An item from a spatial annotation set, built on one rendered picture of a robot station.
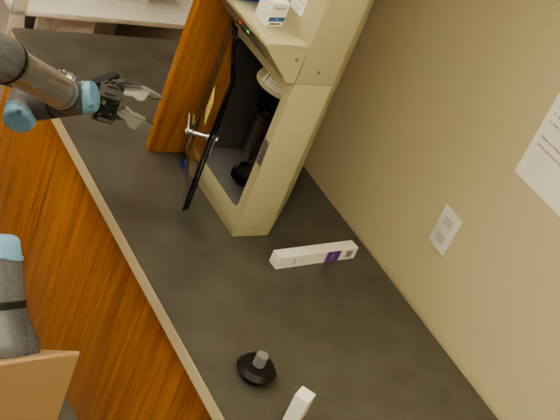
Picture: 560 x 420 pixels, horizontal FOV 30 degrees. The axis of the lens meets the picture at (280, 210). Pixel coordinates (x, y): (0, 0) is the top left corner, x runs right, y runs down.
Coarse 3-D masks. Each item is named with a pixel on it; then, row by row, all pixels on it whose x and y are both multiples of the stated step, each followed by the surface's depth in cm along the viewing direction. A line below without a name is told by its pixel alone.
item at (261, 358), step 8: (248, 352) 231; (256, 352) 232; (264, 352) 228; (240, 360) 229; (248, 360) 229; (256, 360) 228; (264, 360) 227; (240, 368) 227; (248, 368) 227; (256, 368) 228; (264, 368) 229; (272, 368) 230; (248, 376) 226; (256, 376) 226; (264, 376) 227; (272, 376) 229; (256, 384) 228
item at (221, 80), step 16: (224, 48) 267; (224, 64) 258; (224, 80) 250; (208, 96) 272; (224, 96) 244; (208, 128) 254; (192, 144) 276; (208, 144) 251; (192, 160) 267; (192, 176) 259
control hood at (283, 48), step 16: (224, 0) 254; (240, 0) 248; (240, 16) 244; (256, 32) 238; (272, 32) 240; (288, 32) 243; (272, 48) 236; (288, 48) 238; (304, 48) 240; (272, 64) 245; (288, 64) 241; (288, 80) 244
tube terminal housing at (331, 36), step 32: (288, 0) 247; (320, 0) 237; (352, 0) 237; (320, 32) 239; (352, 32) 244; (320, 64) 246; (288, 96) 248; (320, 96) 252; (288, 128) 255; (288, 160) 262; (224, 192) 273; (256, 192) 264; (288, 192) 281; (224, 224) 274; (256, 224) 272
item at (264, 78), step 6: (258, 72) 264; (264, 72) 261; (258, 78) 262; (264, 78) 260; (270, 78) 259; (264, 84) 259; (270, 84) 258; (276, 84) 258; (270, 90) 258; (276, 90) 258; (276, 96) 258
